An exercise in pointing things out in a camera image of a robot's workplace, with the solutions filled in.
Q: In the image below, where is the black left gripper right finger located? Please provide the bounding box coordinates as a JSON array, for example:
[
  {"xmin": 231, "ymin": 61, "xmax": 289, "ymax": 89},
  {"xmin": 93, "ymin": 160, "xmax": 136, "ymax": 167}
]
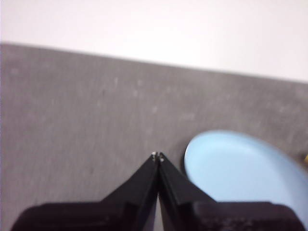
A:
[{"xmin": 158, "ymin": 152, "xmax": 305, "ymax": 231}]

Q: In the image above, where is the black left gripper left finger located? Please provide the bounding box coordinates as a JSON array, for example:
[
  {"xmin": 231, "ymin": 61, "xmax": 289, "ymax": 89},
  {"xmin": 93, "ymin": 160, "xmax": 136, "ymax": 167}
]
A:
[{"xmin": 11, "ymin": 151, "xmax": 160, "ymax": 231}]

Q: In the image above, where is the light blue round plate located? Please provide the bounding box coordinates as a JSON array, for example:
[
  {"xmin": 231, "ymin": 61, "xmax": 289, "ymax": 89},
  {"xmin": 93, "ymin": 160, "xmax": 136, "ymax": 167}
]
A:
[{"xmin": 183, "ymin": 129, "xmax": 306, "ymax": 203}]

